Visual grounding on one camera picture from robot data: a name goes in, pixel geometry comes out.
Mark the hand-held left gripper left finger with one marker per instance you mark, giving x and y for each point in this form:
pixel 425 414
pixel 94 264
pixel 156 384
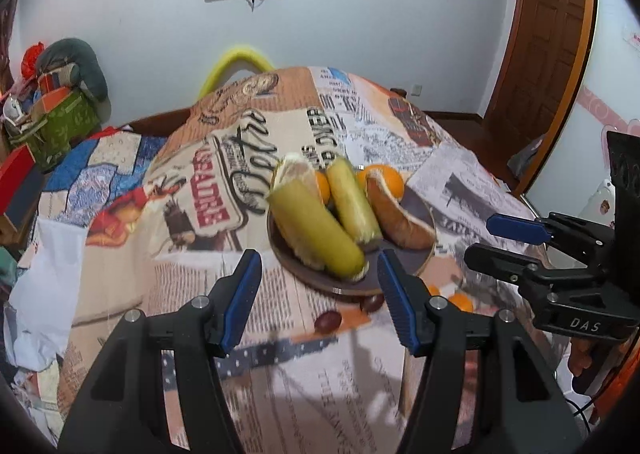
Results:
pixel 242 299

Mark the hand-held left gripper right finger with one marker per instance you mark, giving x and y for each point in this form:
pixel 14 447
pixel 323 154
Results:
pixel 397 304

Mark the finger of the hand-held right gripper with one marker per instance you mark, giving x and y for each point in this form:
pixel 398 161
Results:
pixel 515 229
pixel 505 266

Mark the dark purple plate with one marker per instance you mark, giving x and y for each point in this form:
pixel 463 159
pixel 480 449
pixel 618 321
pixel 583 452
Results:
pixel 412 259

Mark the bread roll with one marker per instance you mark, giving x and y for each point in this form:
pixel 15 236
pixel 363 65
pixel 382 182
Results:
pixel 395 219

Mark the green corn cob front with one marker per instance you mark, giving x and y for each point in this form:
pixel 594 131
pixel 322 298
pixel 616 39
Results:
pixel 350 199

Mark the large orange with sticker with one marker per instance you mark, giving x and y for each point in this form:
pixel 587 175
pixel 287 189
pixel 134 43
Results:
pixel 324 188

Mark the person's right hand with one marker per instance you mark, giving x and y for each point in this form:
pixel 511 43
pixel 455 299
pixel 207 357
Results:
pixel 580 359

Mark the dark red grape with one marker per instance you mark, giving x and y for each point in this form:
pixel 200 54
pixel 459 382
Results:
pixel 327 322
pixel 372 303

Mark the small tangerine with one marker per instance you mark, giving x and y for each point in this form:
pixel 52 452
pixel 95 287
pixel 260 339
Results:
pixel 460 303
pixel 433 290

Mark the grey cloth bundle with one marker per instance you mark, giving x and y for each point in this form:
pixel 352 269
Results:
pixel 527 158

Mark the newspaper-print blanket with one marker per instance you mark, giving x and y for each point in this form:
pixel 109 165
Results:
pixel 300 384

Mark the brown wooden door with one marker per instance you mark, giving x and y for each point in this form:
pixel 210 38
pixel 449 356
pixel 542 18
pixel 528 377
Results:
pixel 545 58

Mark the white heart-print sliding door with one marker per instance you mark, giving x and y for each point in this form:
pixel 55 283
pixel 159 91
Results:
pixel 610 83

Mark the blue patchwork quilt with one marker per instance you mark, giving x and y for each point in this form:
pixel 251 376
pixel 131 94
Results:
pixel 95 168

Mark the white cloth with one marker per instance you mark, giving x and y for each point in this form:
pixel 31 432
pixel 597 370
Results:
pixel 45 294

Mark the red white door sticker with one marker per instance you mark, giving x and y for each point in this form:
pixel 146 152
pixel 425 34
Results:
pixel 635 39

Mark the green storage box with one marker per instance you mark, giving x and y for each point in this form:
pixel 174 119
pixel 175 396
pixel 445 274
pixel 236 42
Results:
pixel 70 123

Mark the orange cardboard box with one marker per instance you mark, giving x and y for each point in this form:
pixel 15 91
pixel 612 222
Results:
pixel 52 93

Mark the grey pillow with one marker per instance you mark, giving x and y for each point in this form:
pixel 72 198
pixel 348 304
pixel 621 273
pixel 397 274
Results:
pixel 85 63

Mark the red plastic bag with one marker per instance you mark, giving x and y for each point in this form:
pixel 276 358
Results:
pixel 31 56

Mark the dark brown curtain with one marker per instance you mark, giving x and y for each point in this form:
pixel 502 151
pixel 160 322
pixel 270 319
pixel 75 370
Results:
pixel 7 48

